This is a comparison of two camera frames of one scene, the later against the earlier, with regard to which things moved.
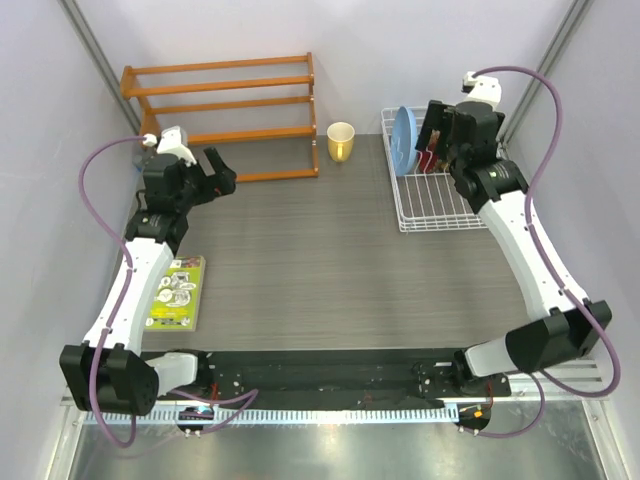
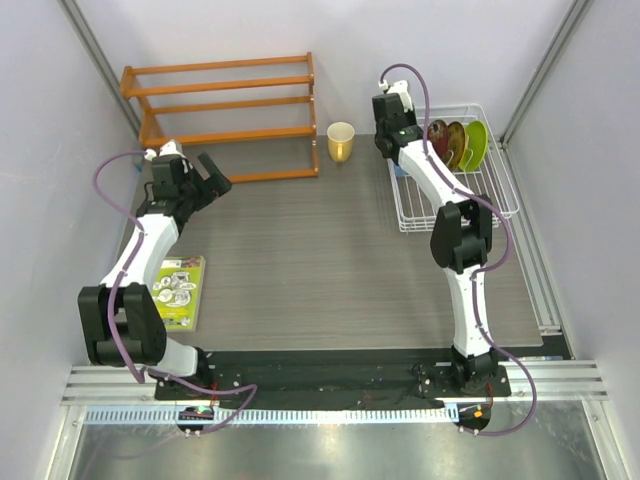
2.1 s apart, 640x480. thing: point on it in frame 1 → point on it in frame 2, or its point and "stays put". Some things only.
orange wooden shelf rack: x=150 y=130 stays put
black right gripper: x=438 y=112 → x=408 y=116
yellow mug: x=340 y=137 stays put
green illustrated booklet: x=176 y=305 stays put
